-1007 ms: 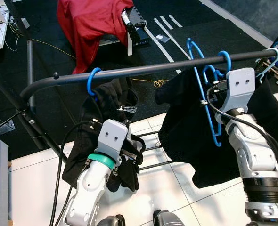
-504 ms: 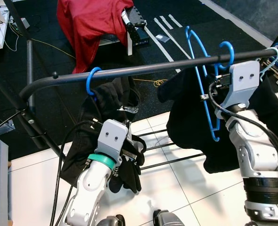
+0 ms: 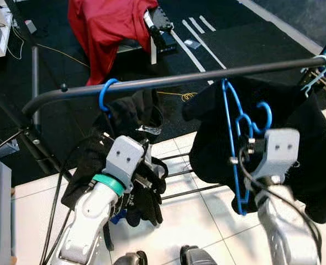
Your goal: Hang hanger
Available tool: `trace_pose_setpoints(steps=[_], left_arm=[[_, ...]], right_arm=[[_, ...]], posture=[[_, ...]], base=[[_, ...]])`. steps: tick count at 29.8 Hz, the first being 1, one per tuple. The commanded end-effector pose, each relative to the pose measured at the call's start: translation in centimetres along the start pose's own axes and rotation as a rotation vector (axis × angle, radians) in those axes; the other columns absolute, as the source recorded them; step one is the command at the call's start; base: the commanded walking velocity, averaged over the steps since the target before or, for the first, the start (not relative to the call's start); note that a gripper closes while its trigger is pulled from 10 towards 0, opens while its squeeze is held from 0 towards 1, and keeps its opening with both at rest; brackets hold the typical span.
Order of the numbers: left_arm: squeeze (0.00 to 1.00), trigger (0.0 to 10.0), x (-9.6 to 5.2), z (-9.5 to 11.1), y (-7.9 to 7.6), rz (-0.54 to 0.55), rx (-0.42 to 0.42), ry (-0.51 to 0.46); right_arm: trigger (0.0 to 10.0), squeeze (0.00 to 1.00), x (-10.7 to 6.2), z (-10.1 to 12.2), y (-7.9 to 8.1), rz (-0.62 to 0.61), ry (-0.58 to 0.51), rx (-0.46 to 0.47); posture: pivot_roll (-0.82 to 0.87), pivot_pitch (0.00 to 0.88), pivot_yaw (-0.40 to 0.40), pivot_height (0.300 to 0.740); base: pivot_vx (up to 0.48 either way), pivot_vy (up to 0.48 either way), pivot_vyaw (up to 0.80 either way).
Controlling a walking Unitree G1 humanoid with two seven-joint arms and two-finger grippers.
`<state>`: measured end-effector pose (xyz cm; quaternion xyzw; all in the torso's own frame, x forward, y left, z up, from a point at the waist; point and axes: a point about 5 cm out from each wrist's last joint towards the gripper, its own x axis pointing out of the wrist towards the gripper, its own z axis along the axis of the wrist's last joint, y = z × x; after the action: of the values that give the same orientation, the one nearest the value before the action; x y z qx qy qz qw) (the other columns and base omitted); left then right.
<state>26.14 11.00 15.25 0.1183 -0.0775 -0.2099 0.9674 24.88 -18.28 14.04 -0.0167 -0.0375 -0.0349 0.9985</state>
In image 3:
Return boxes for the blue plastic clothes hanger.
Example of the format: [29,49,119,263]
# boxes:
[98,78,121,113]
[221,79,274,216]

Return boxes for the pale grey clothes hanger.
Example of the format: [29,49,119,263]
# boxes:
[301,55,326,99]

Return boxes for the small blue clip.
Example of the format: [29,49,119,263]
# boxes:
[109,209,126,224]

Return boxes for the black printed T-shirt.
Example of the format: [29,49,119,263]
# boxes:
[182,76,326,224]

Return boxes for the black garment with white labels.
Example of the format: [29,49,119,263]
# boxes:
[61,91,169,228]

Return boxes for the grey robot left leg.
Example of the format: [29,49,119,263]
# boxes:
[113,251,148,265]

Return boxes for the grey robot leg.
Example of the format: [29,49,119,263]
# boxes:
[180,246,216,265]
[113,251,148,265]

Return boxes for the grey robot right leg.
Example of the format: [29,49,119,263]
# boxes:
[180,246,216,265]

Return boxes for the red garment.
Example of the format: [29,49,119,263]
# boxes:
[68,0,159,86]

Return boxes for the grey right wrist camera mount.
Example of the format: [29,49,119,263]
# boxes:
[250,128,301,186]

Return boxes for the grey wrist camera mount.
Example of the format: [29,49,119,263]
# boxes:
[103,135,147,191]
[250,128,301,186]

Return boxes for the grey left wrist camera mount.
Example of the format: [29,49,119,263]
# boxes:
[103,135,147,191]

